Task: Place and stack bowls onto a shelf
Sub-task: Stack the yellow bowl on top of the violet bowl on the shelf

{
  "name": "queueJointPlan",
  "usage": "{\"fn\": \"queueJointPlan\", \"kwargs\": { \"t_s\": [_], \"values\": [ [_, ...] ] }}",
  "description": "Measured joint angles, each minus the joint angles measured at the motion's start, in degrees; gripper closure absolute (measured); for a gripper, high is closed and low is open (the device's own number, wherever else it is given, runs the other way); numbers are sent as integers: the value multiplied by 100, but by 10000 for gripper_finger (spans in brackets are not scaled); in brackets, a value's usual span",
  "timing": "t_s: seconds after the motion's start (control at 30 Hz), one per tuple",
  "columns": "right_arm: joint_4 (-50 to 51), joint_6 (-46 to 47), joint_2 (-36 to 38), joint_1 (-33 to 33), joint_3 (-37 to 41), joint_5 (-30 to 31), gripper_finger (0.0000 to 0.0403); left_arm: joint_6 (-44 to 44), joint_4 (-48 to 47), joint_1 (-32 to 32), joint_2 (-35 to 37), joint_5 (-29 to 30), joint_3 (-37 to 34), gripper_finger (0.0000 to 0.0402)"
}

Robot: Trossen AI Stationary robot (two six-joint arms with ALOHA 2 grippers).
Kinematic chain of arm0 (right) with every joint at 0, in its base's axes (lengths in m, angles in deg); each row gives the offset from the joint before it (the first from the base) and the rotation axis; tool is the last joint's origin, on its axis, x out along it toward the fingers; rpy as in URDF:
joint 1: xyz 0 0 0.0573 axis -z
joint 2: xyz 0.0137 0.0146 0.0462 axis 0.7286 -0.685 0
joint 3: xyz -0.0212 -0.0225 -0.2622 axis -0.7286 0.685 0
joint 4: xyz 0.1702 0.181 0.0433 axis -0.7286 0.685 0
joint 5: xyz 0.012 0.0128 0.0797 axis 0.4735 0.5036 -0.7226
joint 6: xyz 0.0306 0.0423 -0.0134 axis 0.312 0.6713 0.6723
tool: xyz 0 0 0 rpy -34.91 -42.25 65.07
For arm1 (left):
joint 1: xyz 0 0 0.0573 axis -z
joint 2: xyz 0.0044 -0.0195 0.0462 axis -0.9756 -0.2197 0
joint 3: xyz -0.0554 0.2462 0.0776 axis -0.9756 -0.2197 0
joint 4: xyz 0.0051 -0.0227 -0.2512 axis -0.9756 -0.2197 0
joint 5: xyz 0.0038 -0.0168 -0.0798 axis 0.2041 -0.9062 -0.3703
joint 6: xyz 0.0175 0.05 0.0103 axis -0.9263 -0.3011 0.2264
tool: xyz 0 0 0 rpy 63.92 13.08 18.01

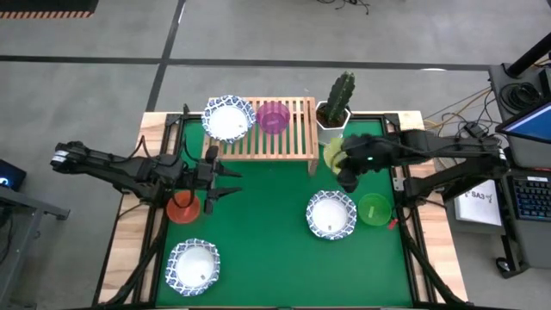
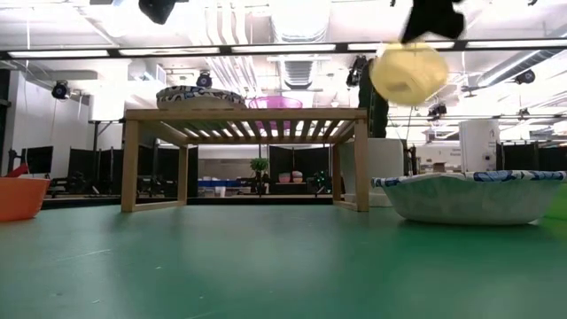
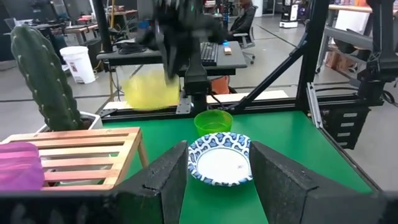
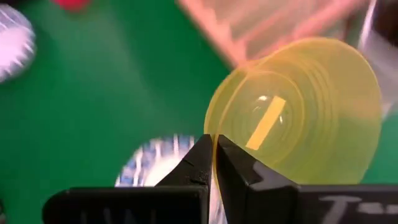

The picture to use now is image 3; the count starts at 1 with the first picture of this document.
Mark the orange object under cart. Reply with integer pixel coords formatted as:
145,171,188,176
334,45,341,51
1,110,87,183
210,75,231,95

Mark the black metal table frame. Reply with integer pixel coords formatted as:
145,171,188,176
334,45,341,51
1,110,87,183
96,0,398,192

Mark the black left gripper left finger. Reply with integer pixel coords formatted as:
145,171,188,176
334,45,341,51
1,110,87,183
113,140,189,224

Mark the black controller box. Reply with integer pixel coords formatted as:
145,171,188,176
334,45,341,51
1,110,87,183
320,105,371,150

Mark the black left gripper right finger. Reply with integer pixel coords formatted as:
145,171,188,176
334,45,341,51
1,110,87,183
249,140,385,224

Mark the blue patterned paper bowl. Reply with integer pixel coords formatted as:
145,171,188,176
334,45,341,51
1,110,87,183
187,131,253,188

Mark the black computer keyboard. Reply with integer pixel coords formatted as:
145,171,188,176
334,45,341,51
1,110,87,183
200,42,220,67

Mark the white hexagonal plant pot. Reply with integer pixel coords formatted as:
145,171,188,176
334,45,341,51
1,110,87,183
35,111,104,134

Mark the gray computer cart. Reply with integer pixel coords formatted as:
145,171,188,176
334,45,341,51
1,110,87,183
96,40,248,77

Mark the wooden slatted shelf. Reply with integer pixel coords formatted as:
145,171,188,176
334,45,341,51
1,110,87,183
1,126,150,191

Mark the wooden background desk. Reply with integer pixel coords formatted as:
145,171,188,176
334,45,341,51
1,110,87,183
30,21,97,44

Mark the black monitor pole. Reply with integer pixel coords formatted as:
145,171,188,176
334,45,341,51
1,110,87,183
92,0,113,54

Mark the white plastic bucket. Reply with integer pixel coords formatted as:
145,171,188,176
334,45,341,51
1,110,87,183
59,45,96,85

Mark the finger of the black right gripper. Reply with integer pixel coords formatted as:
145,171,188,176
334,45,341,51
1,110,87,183
155,37,170,75
167,46,183,85

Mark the yellow plastic bowl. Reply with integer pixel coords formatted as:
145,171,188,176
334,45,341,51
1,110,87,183
122,68,182,111

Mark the purple plastic bowl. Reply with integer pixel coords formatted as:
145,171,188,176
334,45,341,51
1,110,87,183
0,142,45,191

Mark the green plastic bowl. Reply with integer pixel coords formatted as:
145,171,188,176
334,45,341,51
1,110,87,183
193,109,234,137

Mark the gray metal workbench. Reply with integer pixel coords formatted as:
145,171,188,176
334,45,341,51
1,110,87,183
323,3,398,52

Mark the person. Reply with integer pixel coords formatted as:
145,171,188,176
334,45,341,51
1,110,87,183
228,0,259,41

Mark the green cactus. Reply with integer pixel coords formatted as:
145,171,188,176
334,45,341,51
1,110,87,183
10,24,85,131

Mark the green table mat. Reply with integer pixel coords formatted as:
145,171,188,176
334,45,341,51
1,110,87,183
102,110,374,224

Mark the coiled black cable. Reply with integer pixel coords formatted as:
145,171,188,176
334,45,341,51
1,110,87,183
117,42,149,55

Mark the black office chair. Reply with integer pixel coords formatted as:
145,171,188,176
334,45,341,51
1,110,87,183
233,6,259,65

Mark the white machine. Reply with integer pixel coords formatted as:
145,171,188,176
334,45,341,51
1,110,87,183
279,0,302,29

